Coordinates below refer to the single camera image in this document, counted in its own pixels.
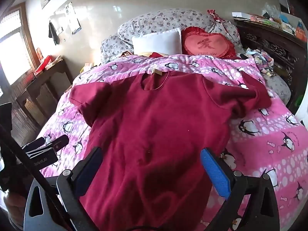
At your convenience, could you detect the clutter on headboard shelf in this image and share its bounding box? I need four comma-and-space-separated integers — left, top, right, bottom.
232, 1, 308, 41

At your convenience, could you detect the wooden framed window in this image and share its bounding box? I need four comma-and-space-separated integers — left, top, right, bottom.
0, 2, 40, 87

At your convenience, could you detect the pile of small clothes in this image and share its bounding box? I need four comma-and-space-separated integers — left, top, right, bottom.
241, 48, 276, 77

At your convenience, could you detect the red patterned cloth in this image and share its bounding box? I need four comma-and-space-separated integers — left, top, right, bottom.
207, 9, 231, 26

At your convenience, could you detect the dark red shirt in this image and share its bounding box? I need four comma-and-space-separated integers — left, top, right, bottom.
69, 72, 272, 231

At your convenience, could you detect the grey floral bed sheet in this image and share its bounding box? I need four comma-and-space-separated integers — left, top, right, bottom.
262, 73, 292, 106

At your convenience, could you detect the dark carved wooden headboard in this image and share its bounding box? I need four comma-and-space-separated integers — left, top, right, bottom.
233, 18, 308, 116

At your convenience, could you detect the dark hanging cloth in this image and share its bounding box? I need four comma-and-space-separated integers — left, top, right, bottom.
48, 20, 60, 46

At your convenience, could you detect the pink penguin blanket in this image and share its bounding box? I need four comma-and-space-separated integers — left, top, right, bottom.
38, 54, 308, 231

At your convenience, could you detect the wall calendar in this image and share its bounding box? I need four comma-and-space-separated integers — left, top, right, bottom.
65, 2, 82, 35

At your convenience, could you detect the grey floral quilt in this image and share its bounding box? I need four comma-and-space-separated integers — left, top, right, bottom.
100, 8, 242, 64

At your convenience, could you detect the red box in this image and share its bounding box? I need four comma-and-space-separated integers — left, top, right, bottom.
34, 55, 52, 76

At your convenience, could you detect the white chair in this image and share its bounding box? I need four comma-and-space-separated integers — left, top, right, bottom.
295, 94, 308, 126

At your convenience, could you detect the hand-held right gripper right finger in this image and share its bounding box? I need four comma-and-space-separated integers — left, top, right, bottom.
200, 147, 281, 231

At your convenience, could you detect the red heart cushion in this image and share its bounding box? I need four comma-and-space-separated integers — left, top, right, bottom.
181, 26, 237, 59

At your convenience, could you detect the white pillow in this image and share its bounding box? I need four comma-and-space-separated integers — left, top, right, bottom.
132, 28, 182, 54

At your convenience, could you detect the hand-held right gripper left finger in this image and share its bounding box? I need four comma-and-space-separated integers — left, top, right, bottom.
23, 147, 104, 231

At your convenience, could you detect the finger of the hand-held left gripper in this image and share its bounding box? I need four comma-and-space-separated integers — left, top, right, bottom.
23, 135, 69, 158

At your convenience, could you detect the wooden side table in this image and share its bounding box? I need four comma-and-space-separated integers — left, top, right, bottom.
17, 58, 73, 126

